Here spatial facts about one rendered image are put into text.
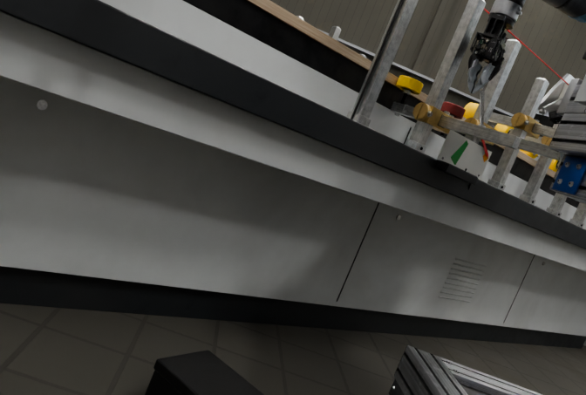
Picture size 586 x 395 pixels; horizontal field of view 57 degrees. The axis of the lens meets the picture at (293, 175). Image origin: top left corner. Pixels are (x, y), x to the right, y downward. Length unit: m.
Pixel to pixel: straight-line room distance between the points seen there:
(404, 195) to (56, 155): 0.96
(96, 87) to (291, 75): 0.62
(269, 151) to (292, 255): 0.54
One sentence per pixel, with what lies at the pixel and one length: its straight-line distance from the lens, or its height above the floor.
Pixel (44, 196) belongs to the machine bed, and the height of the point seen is 0.28.
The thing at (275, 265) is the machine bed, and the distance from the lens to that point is 1.70.
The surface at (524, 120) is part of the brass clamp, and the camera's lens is 2.02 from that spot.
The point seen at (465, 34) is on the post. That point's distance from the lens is 1.66.
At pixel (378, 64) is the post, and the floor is 0.86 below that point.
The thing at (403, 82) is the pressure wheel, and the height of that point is 0.88.
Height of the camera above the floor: 0.63
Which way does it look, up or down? 5 degrees down
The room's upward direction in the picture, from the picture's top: 22 degrees clockwise
